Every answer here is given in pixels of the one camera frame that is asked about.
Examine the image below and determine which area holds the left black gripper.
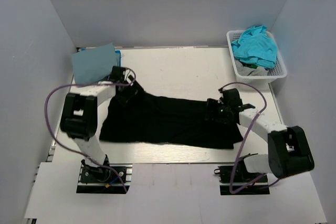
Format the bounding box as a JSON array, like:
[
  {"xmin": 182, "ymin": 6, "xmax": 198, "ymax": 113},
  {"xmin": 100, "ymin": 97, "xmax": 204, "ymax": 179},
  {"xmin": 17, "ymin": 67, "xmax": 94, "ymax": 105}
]
[{"xmin": 115, "ymin": 75, "xmax": 144, "ymax": 107}]

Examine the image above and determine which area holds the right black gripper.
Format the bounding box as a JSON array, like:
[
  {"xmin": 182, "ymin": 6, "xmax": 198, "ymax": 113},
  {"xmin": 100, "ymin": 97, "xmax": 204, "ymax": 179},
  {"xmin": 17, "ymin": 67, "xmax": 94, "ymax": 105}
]
[{"xmin": 201, "ymin": 99, "xmax": 232, "ymax": 125}]

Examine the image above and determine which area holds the black t-shirt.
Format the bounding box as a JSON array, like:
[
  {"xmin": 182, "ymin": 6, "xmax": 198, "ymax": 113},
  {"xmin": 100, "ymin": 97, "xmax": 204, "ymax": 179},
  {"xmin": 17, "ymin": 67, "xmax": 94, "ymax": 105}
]
[{"xmin": 99, "ymin": 83, "xmax": 243, "ymax": 150}]

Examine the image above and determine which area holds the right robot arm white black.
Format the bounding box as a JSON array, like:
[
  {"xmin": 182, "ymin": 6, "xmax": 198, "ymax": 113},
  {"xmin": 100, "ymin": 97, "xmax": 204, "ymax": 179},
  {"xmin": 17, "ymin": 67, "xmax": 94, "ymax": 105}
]
[{"xmin": 205, "ymin": 89, "xmax": 314, "ymax": 182}]

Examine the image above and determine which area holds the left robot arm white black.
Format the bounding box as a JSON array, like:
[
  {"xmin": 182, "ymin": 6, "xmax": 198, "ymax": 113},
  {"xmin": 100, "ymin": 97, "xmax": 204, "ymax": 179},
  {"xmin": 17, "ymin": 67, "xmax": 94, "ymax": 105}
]
[{"xmin": 60, "ymin": 66, "xmax": 143, "ymax": 182}]

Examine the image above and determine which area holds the folded bright blue t-shirt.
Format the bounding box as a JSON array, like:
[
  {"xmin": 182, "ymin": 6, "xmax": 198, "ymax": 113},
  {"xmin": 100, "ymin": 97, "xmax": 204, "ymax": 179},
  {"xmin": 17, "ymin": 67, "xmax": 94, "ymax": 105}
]
[{"xmin": 77, "ymin": 47, "xmax": 122, "ymax": 80}]

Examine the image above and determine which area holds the folded light blue t-shirt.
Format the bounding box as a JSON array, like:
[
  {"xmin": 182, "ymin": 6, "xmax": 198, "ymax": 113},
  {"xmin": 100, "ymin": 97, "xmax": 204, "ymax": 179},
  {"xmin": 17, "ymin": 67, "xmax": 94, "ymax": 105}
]
[{"xmin": 71, "ymin": 44, "xmax": 119, "ymax": 84}]

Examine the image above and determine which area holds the green garment in basket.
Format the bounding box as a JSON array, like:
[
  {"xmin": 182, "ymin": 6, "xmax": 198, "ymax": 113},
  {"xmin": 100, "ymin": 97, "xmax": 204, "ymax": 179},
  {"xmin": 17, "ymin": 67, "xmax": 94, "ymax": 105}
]
[{"xmin": 241, "ymin": 62, "xmax": 258, "ymax": 69}]

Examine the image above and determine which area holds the grey garment in basket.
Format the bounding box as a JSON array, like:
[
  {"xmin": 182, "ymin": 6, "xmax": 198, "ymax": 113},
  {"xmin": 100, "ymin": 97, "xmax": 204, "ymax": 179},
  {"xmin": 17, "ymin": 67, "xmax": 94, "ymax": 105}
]
[{"xmin": 235, "ymin": 60, "xmax": 268, "ymax": 76}]

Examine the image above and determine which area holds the white plastic basket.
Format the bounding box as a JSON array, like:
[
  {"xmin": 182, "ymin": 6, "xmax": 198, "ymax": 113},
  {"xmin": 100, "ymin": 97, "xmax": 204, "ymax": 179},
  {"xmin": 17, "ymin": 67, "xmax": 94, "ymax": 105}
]
[{"xmin": 226, "ymin": 26, "xmax": 287, "ymax": 86}]

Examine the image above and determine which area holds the turquoise t-shirt in basket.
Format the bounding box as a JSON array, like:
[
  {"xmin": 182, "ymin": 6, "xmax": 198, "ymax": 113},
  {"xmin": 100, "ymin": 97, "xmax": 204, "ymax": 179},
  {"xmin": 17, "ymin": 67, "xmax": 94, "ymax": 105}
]
[{"xmin": 230, "ymin": 25, "xmax": 278, "ymax": 69}]

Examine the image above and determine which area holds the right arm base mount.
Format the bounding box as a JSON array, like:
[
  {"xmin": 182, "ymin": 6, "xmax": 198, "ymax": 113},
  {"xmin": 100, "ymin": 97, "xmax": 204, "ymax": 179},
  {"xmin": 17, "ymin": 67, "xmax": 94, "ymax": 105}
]
[{"xmin": 214, "ymin": 165, "xmax": 270, "ymax": 196}]

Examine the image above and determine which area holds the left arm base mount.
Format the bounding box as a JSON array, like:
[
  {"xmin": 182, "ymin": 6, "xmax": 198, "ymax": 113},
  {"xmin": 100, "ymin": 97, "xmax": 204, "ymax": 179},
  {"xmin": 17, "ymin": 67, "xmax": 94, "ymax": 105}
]
[{"xmin": 76, "ymin": 159, "xmax": 133, "ymax": 195}]

